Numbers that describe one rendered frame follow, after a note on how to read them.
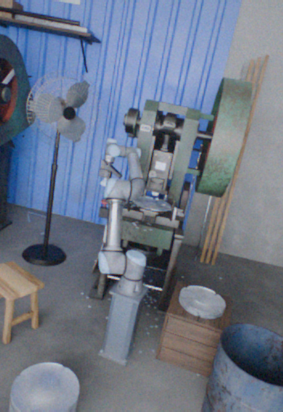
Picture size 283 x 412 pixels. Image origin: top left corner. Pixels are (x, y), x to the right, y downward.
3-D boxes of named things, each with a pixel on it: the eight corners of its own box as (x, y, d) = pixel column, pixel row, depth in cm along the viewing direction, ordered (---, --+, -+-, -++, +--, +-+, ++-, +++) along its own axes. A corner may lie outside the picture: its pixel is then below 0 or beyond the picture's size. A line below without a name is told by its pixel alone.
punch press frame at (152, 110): (162, 291, 260) (205, 111, 218) (107, 278, 263) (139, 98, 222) (168, 249, 335) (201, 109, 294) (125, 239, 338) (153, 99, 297)
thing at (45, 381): (90, 380, 160) (90, 378, 160) (54, 431, 134) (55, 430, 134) (38, 355, 169) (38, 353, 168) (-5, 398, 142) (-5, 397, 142)
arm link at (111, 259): (126, 275, 187) (133, 178, 196) (99, 273, 183) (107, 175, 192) (121, 273, 199) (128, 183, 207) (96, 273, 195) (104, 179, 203)
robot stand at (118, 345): (125, 366, 204) (139, 302, 190) (97, 354, 208) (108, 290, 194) (136, 347, 221) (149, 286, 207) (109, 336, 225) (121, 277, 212)
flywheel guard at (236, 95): (224, 212, 219) (262, 78, 194) (181, 203, 221) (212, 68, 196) (214, 179, 317) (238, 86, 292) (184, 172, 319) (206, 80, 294)
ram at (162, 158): (165, 192, 250) (174, 152, 241) (145, 187, 251) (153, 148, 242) (166, 187, 266) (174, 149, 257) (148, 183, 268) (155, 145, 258)
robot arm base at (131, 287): (137, 299, 192) (141, 284, 189) (112, 290, 196) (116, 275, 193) (145, 287, 206) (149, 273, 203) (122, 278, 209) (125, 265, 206)
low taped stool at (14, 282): (-26, 316, 220) (-23, 270, 209) (8, 302, 239) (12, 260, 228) (6, 345, 202) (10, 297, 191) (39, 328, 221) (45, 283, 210)
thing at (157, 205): (136, 195, 269) (136, 194, 269) (172, 203, 267) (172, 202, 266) (129, 205, 241) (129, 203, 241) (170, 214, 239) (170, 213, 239)
